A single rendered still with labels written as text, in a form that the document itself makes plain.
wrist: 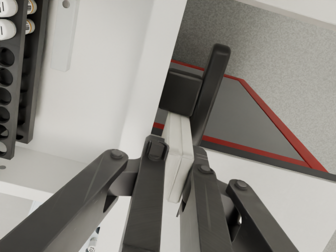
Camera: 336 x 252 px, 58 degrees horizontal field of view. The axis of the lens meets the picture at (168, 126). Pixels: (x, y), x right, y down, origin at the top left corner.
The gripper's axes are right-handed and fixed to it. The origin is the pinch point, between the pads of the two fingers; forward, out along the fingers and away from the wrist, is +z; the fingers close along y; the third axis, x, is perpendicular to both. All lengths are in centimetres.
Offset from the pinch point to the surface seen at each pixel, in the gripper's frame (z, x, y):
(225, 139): 25.5, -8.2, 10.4
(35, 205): 13.5, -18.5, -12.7
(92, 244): 12.4, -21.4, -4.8
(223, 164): 17.0, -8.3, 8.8
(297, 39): 93, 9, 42
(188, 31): 93, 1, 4
